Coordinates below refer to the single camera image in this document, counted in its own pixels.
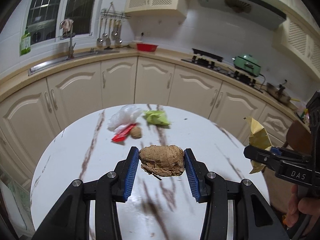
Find steel kitchen faucet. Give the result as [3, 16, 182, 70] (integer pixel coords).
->
[59, 19, 77, 60]

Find person's right hand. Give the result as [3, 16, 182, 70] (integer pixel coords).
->
[285, 185, 320, 228]

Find cream base cabinets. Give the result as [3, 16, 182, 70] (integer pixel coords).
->
[0, 55, 308, 180]

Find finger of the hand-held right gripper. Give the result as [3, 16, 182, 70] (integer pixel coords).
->
[271, 146, 312, 161]
[244, 145, 285, 172]

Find round brown nut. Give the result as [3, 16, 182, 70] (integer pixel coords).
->
[131, 126, 143, 139]

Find green snack wrapper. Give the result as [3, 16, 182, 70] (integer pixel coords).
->
[143, 110, 172, 126]

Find stainless steel sink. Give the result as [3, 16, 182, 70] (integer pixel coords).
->
[28, 49, 120, 75]

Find yellow paper wrapper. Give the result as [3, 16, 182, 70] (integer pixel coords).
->
[242, 116, 272, 175]

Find clear plastic bag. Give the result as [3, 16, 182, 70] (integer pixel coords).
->
[107, 105, 142, 132]

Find black glass gas stove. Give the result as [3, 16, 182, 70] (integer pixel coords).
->
[181, 57, 264, 93]

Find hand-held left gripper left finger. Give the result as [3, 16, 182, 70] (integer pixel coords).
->
[32, 146, 140, 240]

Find red snack wrapper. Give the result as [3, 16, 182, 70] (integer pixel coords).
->
[112, 124, 137, 143]

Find brown wrinkled lump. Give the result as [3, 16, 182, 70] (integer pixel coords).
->
[139, 144, 186, 180]

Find green electric cooking pot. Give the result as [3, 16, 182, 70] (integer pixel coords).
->
[232, 54, 262, 77]

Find dark kitchen window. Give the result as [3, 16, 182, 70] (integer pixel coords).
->
[25, 0, 100, 45]

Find red plastic basin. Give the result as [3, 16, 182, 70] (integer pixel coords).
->
[136, 43, 159, 53]

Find green dish soap bottle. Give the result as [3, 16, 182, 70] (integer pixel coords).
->
[19, 27, 32, 57]

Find black induction cooker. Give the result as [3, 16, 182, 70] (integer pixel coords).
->
[192, 48, 224, 62]

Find pink cloth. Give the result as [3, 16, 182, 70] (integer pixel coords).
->
[61, 19, 75, 34]

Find steel cooking pot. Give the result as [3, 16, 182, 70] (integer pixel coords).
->
[266, 81, 292, 104]

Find metal utensil rack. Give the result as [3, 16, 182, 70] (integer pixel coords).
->
[100, 2, 132, 22]

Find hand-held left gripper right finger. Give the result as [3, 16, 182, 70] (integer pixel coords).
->
[184, 148, 290, 240]

